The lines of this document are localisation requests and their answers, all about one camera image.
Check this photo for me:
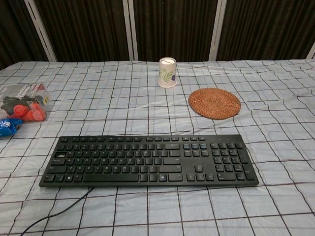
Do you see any dark pleated screen curtain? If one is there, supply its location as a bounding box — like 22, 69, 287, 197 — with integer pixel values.
0, 0, 315, 71

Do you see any round woven rattan coaster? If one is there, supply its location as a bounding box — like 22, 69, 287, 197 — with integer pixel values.
188, 88, 242, 120

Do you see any checked light blue tablecloth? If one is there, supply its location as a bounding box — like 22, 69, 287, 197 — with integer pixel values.
0, 58, 315, 236

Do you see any black keyboard cable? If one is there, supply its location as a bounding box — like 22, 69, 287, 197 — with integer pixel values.
20, 186, 95, 236

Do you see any upturned floral paper cup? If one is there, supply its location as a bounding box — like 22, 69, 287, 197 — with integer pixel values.
157, 57, 178, 88

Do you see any black computer keyboard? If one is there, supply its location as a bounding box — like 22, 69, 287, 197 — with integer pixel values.
38, 135, 260, 188

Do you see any white folding screen frame post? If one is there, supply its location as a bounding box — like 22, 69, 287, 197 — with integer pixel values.
122, 0, 138, 61
208, 0, 227, 62
305, 41, 315, 60
23, 0, 58, 62

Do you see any blue plastic packet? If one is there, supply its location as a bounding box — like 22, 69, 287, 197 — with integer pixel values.
0, 118, 24, 140

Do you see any clear pack of toy parts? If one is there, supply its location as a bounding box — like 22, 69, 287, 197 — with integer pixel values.
0, 83, 52, 122

